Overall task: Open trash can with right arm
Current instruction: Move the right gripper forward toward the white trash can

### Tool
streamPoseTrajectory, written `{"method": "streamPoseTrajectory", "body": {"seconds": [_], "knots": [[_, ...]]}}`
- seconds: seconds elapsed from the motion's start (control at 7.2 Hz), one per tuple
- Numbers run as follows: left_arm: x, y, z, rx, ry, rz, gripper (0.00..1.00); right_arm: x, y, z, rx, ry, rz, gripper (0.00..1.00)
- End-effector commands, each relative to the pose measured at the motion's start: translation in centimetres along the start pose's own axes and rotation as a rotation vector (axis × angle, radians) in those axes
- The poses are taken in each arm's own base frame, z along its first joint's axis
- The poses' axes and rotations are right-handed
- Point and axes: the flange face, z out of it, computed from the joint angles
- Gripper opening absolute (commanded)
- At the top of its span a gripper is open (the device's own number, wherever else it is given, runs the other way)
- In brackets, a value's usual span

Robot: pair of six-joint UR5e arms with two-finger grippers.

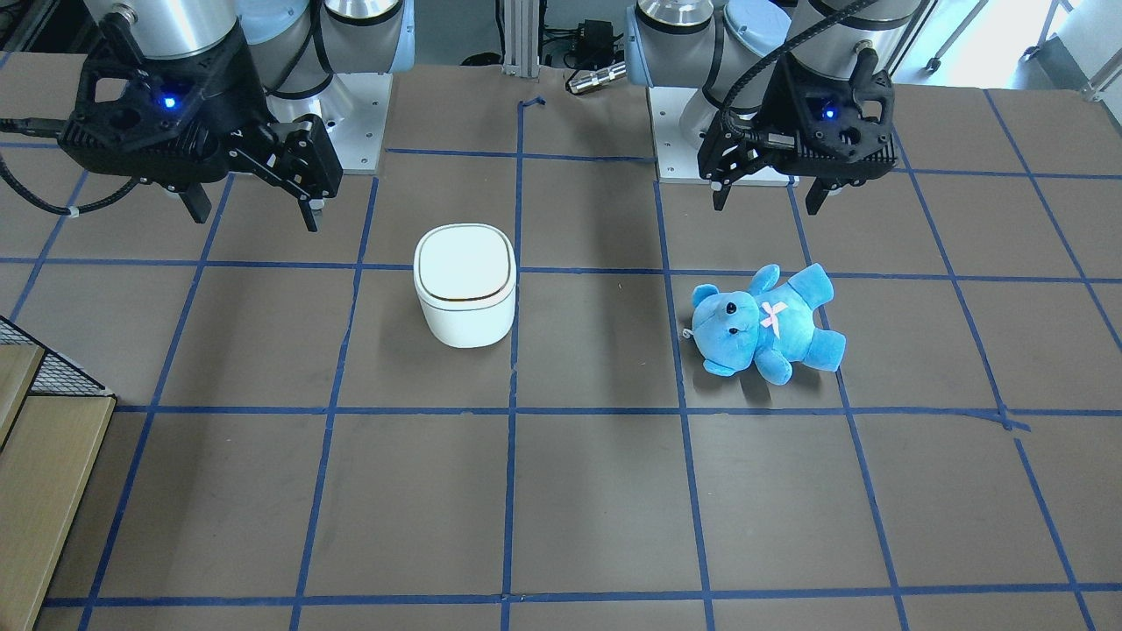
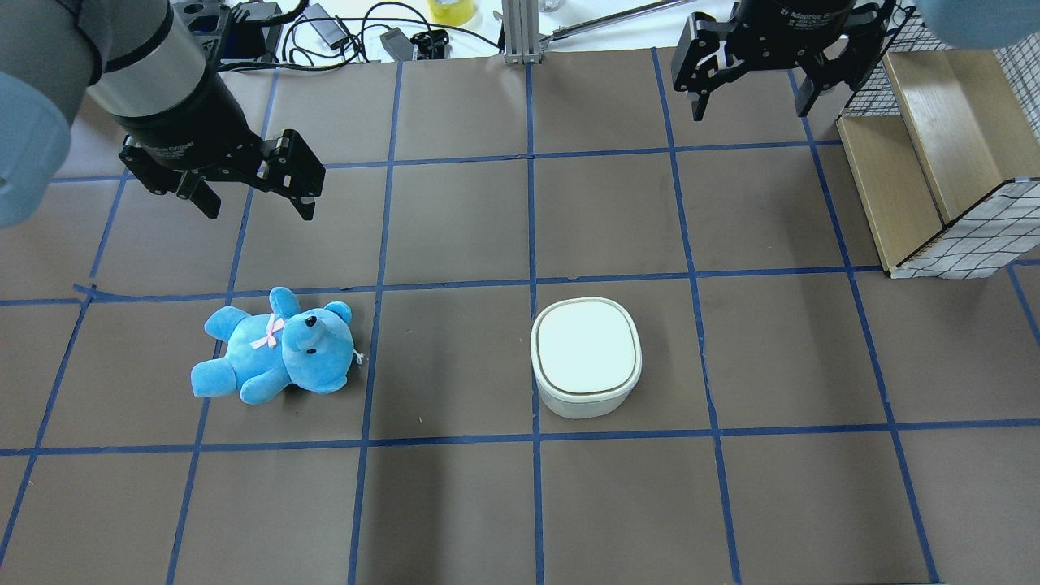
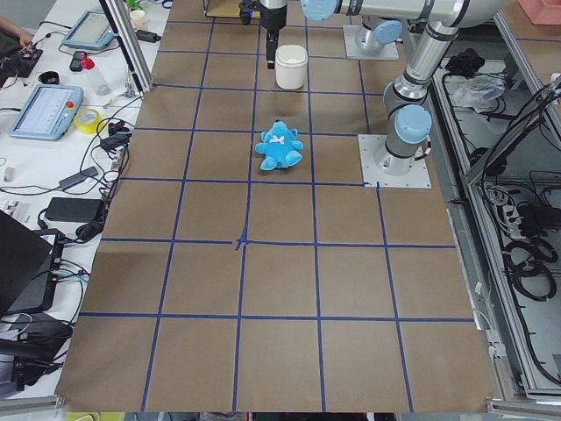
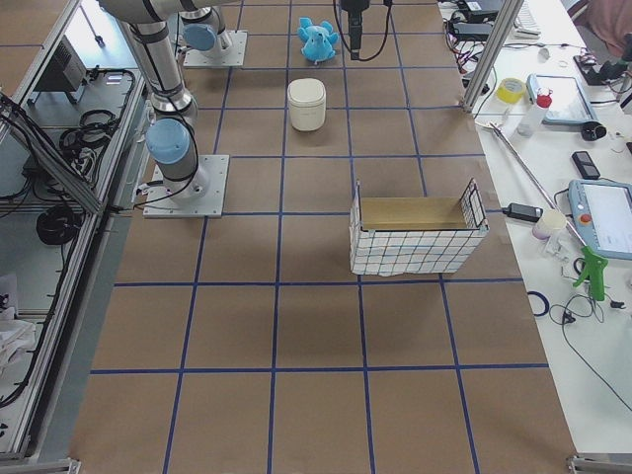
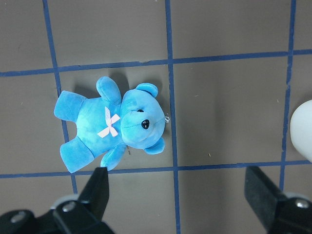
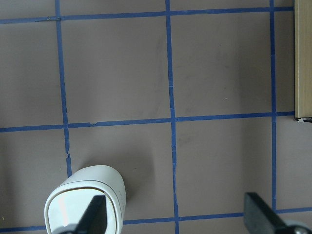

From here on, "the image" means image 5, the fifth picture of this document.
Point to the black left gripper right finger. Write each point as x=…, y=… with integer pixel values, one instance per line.
x=278, y=212

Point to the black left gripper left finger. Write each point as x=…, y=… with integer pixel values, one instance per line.
x=84, y=215

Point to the white trash can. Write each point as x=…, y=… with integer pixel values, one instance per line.
x=301, y=129

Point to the blue plush teddy bear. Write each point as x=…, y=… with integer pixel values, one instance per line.
x=110, y=123

